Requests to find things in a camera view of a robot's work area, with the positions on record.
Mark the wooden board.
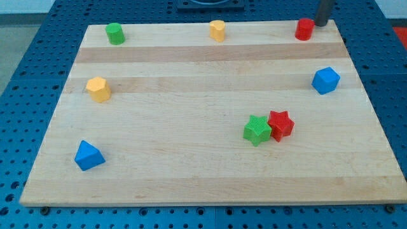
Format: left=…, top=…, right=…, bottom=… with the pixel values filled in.
left=20, top=20, right=406, bottom=207

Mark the green star block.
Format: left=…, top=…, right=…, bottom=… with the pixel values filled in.
left=243, top=114, right=272, bottom=146

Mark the red star block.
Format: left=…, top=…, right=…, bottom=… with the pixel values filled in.
left=267, top=111, right=294, bottom=142

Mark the yellow heart block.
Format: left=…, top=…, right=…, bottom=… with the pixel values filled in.
left=209, top=20, right=226, bottom=42

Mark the yellow hexagon block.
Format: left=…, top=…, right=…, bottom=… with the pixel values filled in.
left=86, top=76, right=111, bottom=102

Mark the green cylinder block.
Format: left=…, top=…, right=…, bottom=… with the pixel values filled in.
left=105, top=22, right=125, bottom=45

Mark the blue triangle block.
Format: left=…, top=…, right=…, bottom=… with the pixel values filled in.
left=74, top=141, right=105, bottom=171

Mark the blue hexagon block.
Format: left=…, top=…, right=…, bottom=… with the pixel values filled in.
left=312, top=67, right=340, bottom=95

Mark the red cylinder block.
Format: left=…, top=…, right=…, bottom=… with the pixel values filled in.
left=294, top=18, right=315, bottom=41

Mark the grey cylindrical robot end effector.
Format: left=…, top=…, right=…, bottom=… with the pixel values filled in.
left=314, top=0, right=335, bottom=27

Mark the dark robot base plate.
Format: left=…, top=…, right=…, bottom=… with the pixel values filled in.
left=176, top=0, right=245, bottom=10

